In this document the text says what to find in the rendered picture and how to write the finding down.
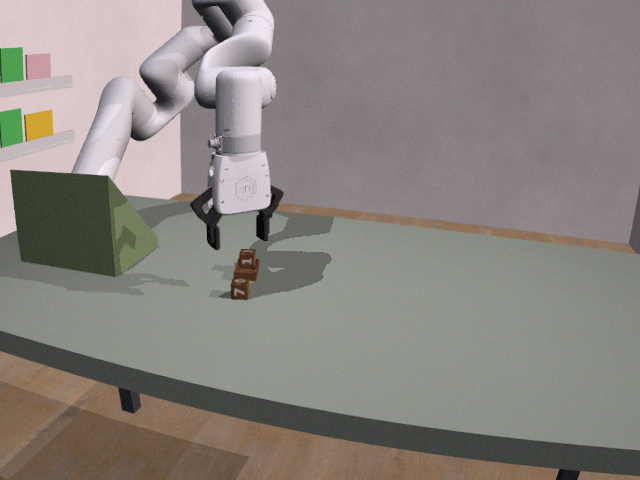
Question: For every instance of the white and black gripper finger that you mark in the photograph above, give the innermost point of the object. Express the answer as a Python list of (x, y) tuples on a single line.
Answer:
[(262, 220), (213, 231)]

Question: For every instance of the brown wooden tray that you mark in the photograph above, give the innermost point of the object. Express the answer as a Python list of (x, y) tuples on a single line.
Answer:
[(246, 272)]

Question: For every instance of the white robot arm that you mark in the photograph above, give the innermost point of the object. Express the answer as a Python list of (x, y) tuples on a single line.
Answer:
[(239, 93)]

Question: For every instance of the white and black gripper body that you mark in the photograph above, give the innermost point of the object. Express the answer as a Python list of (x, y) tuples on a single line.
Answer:
[(240, 182)]

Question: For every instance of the brown wooden number cube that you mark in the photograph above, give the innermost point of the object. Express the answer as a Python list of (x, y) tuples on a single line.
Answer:
[(247, 258), (240, 288)]

